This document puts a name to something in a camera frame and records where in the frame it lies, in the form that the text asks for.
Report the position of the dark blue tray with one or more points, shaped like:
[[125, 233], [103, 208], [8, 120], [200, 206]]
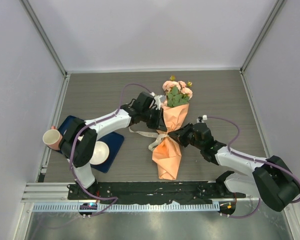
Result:
[[113, 140]]

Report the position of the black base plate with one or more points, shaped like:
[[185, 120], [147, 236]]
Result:
[[162, 192]]

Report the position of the cream ribbon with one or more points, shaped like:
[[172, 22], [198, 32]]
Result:
[[152, 136]]

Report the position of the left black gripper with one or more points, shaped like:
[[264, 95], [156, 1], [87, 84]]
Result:
[[159, 124]]

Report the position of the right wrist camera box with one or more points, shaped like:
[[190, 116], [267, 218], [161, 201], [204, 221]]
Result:
[[201, 119]]

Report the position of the kraft wrapping paper sheet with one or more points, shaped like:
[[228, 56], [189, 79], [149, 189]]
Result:
[[166, 153]]

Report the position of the white bowl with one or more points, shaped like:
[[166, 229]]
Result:
[[100, 154]]

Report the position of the pink cup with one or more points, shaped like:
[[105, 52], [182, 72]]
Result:
[[52, 138]]

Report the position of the slotted white cable duct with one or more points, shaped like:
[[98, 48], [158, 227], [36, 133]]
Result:
[[85, 207]]

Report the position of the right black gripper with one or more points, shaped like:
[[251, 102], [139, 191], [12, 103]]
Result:
[[181, 134]]

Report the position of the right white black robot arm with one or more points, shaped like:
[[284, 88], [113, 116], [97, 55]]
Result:
[[268, 179]]

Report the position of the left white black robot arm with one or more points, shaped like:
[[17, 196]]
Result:
[[79, 139]]

